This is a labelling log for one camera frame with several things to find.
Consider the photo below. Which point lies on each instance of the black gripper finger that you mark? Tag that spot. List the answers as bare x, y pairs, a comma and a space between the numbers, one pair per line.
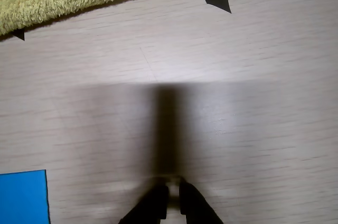
195, 205
153, 205

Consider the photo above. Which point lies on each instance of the blue paper sheet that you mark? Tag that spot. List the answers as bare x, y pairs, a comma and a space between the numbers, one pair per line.
22, 197

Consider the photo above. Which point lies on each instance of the black tape piece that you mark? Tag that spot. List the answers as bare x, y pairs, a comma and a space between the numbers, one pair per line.
217, 0
20, 35

